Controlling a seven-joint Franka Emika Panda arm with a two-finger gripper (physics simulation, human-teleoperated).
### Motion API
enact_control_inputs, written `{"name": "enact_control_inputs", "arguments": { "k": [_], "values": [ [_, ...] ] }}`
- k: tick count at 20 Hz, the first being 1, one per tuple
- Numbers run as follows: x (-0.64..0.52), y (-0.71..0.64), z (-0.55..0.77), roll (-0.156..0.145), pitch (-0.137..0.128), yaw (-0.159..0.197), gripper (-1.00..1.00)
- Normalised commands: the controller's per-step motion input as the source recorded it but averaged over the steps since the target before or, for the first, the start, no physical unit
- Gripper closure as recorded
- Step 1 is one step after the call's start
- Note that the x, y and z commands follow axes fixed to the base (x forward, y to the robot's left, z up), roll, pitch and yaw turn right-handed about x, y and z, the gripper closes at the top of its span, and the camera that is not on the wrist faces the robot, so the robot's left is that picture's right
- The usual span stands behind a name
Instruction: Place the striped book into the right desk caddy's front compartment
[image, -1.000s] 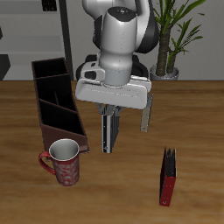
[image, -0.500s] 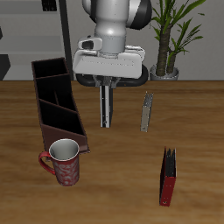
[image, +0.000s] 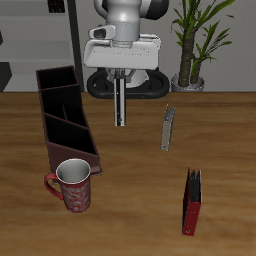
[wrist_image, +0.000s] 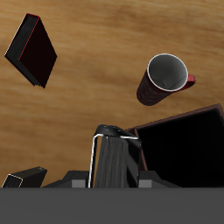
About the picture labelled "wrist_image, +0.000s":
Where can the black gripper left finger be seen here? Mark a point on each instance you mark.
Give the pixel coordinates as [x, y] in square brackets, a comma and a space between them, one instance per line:
[76, 178]

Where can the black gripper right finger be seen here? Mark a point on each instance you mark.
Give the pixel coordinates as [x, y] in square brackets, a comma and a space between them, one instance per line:
[148, 178]

